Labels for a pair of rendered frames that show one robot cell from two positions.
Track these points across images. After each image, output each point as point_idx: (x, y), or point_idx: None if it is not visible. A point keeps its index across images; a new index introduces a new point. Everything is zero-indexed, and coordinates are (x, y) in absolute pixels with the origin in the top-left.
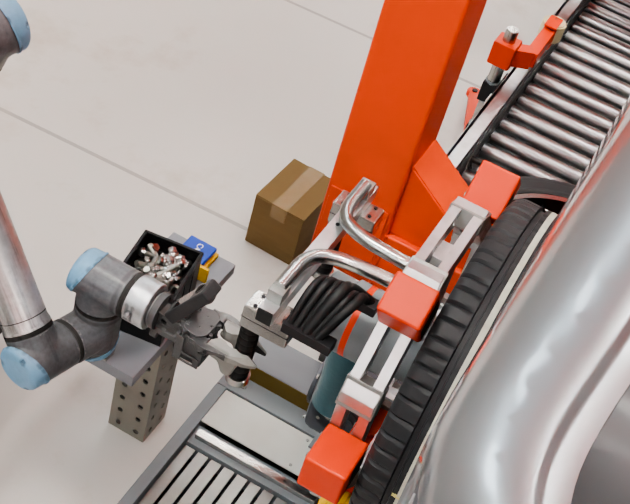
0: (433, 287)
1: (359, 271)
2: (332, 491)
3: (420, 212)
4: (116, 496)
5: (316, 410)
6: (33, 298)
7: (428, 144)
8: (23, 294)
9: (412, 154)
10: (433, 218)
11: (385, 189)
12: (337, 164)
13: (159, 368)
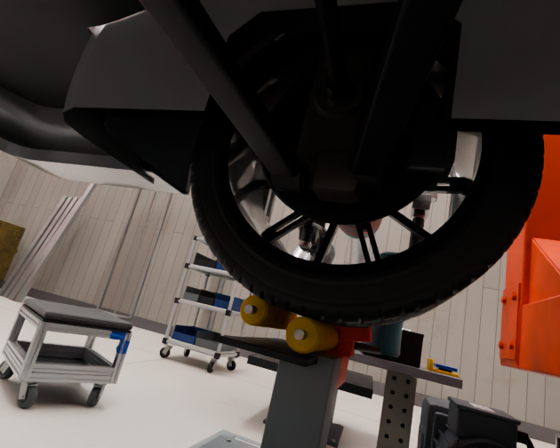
0: None
1: None
2: None
3: (536, 268)
4: None
5: (418, 436)
6: (300, 251)
7: None
8: (299, 248)
9: (524, 223)
10: (541, 266)
11: (518, 265)
12: (506, 272)
13: (382, 415)
